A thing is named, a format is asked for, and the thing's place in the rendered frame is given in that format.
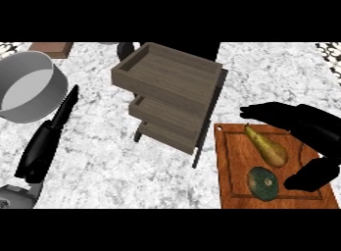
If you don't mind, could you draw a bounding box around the yellow-green pear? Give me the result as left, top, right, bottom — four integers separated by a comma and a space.
243, 124, 290, 169

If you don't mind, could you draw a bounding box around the grey metal saucepan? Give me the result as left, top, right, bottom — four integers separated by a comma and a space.
0, 50, 71, 125

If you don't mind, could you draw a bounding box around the dark green avocado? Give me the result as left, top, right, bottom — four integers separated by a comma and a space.
245, 166, 281, 202

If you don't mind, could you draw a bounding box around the brown wooden block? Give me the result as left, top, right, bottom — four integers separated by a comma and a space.
28, 41, 75, 60

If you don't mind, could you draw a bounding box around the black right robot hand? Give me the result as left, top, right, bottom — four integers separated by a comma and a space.
240, 101, 341, 193

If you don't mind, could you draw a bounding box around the brown wooden cutting board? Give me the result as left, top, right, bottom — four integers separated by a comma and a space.
213, 123, 341, 210

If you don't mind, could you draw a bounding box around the wooden tiered basket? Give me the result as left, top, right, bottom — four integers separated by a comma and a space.
109, 41, 231, 170

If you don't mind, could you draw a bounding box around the black rounded object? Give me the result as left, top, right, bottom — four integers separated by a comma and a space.
115, 41, 142, 62

